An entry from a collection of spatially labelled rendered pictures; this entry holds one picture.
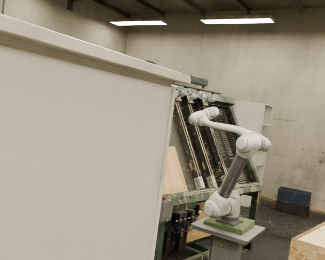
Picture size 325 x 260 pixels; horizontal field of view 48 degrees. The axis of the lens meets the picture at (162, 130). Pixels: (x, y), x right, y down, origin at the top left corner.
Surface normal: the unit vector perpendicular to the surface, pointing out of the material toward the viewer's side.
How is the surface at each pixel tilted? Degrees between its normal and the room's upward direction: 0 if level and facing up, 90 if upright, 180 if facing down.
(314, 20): 90
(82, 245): 90
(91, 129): 90
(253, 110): 90
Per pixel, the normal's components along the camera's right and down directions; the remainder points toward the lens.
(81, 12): 0.84, 0.14
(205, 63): -0.52, -0.02
